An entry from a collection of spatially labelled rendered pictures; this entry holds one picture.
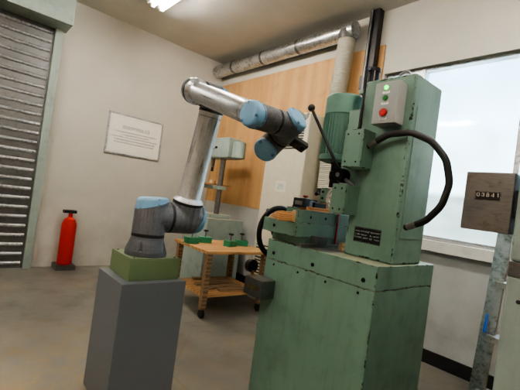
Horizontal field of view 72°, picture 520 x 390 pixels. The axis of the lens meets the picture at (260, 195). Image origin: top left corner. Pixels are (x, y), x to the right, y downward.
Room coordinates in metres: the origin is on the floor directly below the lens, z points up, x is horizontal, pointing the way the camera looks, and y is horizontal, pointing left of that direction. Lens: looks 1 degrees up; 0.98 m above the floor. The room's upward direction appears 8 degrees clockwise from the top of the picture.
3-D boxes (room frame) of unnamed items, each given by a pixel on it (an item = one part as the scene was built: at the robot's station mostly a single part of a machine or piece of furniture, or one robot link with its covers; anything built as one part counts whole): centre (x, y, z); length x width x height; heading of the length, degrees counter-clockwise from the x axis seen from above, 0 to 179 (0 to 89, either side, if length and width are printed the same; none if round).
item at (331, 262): (1.60, -0.42, 0.76); 0.57 x 0.45 x 0.09; 40
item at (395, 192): (1.47, -0.53, 1.16); 0.22 x 0.22 x 0.72; 40
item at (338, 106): (1.70, -0.34, 1.35); 0.18 x 0.18 x 0.31
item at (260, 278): (1.63, -0.05, 0.58); 0.12 x 0.08 x 0.08; 40
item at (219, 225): (3.96, 0.45, 0.79); 0.62 x 0.48 x 1.58; 43
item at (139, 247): (1.69, 0.50, 0.70); 0.19 x 0.19 x 0.10
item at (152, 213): (1.69, 0.49, 0.83); 0.17 x 0.15 x 0.18; 130
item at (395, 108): (1.36, -0.44, 1.40); 0.10 x 0.06 x 0.16; 40
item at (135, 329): (1.69, 0.50, 0.27); 0.30 x 0.30 x 0.55; 41
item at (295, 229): (1.80, -0.30, 0.87); 0.61 x 0.30 x 0.06; 130
